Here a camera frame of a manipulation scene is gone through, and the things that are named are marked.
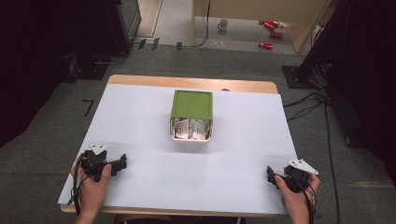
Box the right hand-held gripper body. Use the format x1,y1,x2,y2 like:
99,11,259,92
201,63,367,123
281,159,319,194

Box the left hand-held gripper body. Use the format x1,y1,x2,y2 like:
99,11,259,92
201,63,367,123
81,143,111,183

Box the pile of white sachets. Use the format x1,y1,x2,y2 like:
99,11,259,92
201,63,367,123
173,118,210,140

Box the green box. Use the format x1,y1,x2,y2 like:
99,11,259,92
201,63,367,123
170,90,214,121

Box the person's right hand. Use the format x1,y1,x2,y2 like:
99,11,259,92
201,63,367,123
274,173,321,217

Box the person's left hand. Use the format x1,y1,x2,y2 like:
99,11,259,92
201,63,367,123
70,162,112,216

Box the white paper sheet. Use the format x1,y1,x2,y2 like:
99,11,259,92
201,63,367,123
57,83,299,216

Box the person's dark clothing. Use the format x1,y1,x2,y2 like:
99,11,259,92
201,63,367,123
116,215,248,224

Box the black floor plate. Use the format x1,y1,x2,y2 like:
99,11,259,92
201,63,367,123
63,53,109,82

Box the wooden table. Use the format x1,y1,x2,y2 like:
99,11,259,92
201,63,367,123
60,74,289,218

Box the black stand with base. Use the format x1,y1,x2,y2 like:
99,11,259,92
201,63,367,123
281,0,356,91

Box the black cabinet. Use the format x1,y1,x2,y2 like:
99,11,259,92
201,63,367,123
104,0,143,54

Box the wooden shelf unit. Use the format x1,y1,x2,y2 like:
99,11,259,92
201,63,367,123
191,0,332,54

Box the right hand-held gripper cable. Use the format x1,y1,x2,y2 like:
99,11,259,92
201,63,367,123
290,172,318,224

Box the hand-held gripper cable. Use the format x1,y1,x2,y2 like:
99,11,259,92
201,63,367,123
67,152,87,217
290,172,318,224

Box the left hand-held gripper cable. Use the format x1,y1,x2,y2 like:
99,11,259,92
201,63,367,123
67,152,87,217

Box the black floor cables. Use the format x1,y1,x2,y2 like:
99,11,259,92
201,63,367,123
282,59,342,224

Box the black hanging cable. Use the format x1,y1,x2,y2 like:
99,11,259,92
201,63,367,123
181,0,212,49

